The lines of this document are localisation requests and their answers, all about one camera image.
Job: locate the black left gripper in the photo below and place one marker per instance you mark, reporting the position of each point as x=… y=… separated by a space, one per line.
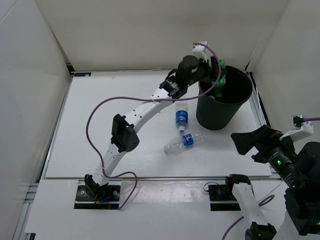
x=210 y=72

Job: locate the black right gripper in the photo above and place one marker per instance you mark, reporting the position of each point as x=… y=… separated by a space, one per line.
x=264 y=137

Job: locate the green plastic soda bottle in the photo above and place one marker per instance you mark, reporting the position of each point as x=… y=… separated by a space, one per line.
x=218 y=90

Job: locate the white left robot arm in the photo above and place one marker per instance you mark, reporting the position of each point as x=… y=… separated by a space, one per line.
x=125 y=128

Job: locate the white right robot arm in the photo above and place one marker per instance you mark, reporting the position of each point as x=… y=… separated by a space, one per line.
x=301 y=173

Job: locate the dark green ribbed bin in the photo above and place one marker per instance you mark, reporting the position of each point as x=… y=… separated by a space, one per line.
x=215 y=114

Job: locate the blue label Pocari bottle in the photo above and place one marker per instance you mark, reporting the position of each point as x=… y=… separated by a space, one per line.
x=181 y=116

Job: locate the clear Aquafina water bottle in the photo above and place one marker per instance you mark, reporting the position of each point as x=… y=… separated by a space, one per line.
x=185 y=142

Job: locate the aluminium table edge rail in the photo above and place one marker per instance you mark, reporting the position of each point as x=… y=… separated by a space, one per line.
x=265 y=139

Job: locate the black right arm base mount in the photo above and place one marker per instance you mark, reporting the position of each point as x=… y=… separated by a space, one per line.
x=220 y=195

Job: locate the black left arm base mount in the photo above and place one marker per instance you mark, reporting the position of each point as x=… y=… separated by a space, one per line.
x=109 y=199

